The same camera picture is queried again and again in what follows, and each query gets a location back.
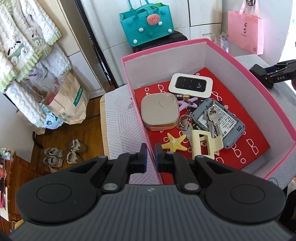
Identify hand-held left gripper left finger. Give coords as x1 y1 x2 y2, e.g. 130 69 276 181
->
69 143 148 193

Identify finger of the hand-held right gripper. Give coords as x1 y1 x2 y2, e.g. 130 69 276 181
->
249 64 271 90

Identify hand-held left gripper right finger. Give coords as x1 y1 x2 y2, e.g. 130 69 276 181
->
155 143 234 193

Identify yellow starfish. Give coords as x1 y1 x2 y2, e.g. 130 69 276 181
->
161 133 187 152

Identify pink cardboard box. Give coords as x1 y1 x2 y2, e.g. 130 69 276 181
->
121 38 296 184

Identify cream hair claw clip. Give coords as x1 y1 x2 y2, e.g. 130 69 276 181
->
191 130 224 160

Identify gold compact case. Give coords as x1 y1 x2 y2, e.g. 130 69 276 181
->
141 93 180 131

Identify grey router shell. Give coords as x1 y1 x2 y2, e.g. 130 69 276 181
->
192 98 245 149

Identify purple clip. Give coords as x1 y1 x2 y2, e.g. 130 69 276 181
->
177 97 199 110

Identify bunch of keys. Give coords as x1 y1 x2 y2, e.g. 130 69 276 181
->
177 100 223 144

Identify white portable router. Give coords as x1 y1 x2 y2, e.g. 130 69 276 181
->
168 73 213 99

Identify cat print tablecloth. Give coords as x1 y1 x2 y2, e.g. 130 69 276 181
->
104 54 296 186

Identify pink paper shopping bag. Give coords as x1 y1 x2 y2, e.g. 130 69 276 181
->
228 0 264 55

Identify clear plastic bag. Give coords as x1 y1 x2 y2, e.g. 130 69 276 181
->
213 32 229 54

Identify brown fluffy slipper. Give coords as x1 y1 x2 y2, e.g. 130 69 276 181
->
67 151 80 163
65 139 88 152

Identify red printed flat box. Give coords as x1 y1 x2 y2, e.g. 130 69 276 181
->
134 67 270 171

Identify white wardrobe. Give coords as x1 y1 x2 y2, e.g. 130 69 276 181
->
80 0 223 87

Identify black suitcase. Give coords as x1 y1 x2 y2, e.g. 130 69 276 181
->
132 30 188 53

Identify brown paper bag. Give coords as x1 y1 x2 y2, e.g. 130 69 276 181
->
44 71 90 126

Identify white green plastic bag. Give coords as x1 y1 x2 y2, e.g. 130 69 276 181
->
35 100 64 129

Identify black clothes rack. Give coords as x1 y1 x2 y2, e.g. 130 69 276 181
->
32 130 44 149

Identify teal felt handbag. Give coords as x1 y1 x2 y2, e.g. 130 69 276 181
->
119 0 174 45

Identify white fluffy pajama pants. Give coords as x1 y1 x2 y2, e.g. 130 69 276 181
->
5 50 72 127

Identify wooden cabinet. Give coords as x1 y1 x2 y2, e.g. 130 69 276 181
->
0 155 26 223

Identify white fluffy pajama jacket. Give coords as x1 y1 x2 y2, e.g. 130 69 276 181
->
0 0 62 92

